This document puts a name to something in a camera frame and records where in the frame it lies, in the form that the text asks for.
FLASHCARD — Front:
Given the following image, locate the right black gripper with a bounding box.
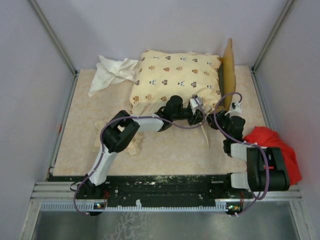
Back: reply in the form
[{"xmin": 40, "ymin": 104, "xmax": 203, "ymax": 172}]
[{"xmin": 204, "ymin": 109, "xmax": 232, "ymax": 139}]

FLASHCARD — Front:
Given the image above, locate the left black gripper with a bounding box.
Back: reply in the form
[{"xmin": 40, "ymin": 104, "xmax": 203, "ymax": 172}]
[{"xmin": 172, "ymin": 107, "xmax": 207, "ymax": 127}]

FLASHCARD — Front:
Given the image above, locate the wooden pet bed frame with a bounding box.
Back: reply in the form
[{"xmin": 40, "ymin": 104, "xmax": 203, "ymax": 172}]
[{"xmin": 217, "ymin": 38, "xmax": 236, "ymax": 112}]

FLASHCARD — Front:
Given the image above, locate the cream animal print cushion cover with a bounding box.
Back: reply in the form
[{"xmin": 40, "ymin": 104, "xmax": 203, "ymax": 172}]
[{"xmin": 129, "ymin": 50, "xmax": 222, "ymax": 116}]

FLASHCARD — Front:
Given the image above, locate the small cream print pillow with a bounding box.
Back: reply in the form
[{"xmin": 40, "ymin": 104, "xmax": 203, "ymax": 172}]
[{"xmin": 90, "ymin": 119, "xmax": 143, "ymax": 155}]

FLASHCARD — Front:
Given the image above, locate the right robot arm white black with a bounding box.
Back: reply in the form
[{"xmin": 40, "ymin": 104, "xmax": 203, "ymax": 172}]
[{"xmin": 207, "ymin": 110, "xmax": 290, "ymax": 198}]

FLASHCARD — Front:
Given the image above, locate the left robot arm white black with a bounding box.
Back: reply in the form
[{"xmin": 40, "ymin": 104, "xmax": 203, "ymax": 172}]
[{"xmin": 83, "ymin": 95, "xmax": 206, "ymax": 199}]

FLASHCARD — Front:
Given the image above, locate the red cloth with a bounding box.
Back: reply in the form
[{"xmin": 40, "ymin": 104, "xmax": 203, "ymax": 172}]
[{"xmin": 244, "ymin": 126, "xmax": 302, "ymax": 186}]

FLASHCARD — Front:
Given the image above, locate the white cloth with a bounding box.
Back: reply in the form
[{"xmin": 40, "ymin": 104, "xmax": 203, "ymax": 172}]
[{"xmin": 88, "ymin": 55, "xmax": 140, "ymax": 97}]

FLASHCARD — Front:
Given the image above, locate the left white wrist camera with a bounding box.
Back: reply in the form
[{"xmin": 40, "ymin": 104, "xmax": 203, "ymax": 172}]
[{"xmin": 189, "ymin": 97, "xmax": 203, "ymax": 113}]

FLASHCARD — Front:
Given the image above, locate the white slotted cable duct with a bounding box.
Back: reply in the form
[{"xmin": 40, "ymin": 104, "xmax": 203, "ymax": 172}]
[{"xmin": 39, "ymin": 201, "xmax": 235, "ymax": 213}]

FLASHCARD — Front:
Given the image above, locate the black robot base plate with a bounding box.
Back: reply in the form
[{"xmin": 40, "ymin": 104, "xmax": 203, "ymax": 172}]
[{"xmin": 74, "ymin": 174, "xmax": 253, "ymax": 208}]

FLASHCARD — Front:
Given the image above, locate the right aluminium frame post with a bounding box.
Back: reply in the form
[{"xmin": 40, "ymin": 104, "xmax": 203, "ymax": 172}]
[{"xmin": 251, "ymin": 0, "xmax": 296, "ymax": 74}]

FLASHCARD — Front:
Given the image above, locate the aluminium frame post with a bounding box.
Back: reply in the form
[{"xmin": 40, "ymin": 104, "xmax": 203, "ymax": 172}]
[
  {"xmin": 251, "ymin": 0, "xmax": 296, "ymax": 74},
  {"xmin": 26, "ymin": 0, "xmax": 78, "ymax": 76}
]

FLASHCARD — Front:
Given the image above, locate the left aluminium frame post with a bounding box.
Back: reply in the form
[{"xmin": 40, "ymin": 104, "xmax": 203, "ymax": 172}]
[{"xmin": 26, "ymin": 0, "xmax": 78, "ymax": 76}]

